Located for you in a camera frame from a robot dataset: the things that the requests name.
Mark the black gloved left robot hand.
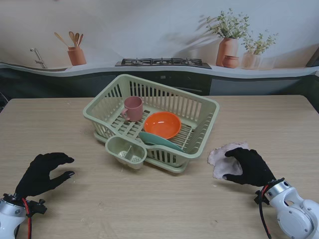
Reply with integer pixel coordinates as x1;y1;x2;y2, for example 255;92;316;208
14;152;75;197

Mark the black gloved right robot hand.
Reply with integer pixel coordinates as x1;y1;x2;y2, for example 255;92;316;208
222;147;277;188

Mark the grey cleaning cloth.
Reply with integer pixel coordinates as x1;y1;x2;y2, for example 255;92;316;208
207;141;251;180

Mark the orange plastic bowl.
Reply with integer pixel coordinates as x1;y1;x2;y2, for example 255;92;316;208
144;111;182;139

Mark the teal plate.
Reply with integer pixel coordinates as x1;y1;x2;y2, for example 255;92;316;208
139;131;185;152

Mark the pink plastic cup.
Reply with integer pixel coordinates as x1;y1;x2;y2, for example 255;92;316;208
121;96;144;122

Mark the pale green cutlery holder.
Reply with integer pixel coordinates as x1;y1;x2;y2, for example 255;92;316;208
105;135;147;170

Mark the pale green plastic dish rack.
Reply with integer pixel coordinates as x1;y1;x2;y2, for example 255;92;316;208
82;74;221;160

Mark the printed kitchen backdrop banner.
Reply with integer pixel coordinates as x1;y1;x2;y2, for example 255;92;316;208
0;0;319;99

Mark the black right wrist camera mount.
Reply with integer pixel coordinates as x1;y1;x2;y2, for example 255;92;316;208
253;189;271;205

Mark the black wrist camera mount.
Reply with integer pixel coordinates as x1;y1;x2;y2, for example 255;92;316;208
26;199;48;217
253;189;271;205

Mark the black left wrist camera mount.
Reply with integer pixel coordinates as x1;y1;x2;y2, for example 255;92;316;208
26;199;48;217

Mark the red left arm cable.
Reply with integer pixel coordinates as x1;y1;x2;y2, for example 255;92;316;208
21;198;33;239

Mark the red black right arm cable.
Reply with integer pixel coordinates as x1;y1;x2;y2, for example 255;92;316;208
258;183;274;239

